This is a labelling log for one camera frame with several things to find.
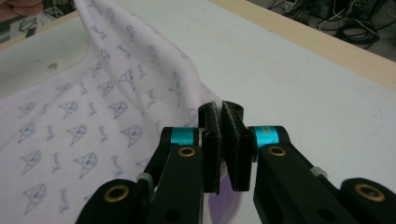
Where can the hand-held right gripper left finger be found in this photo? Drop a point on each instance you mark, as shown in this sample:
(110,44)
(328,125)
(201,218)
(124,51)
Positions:
(183,180)

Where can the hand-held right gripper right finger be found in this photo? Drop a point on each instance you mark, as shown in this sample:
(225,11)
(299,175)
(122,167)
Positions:
(280,180)

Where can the pale purple towel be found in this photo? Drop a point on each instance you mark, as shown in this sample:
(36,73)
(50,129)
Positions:
(93,124)

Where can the white gridded mat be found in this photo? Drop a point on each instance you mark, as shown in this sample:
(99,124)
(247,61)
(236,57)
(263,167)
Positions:
(280,77)

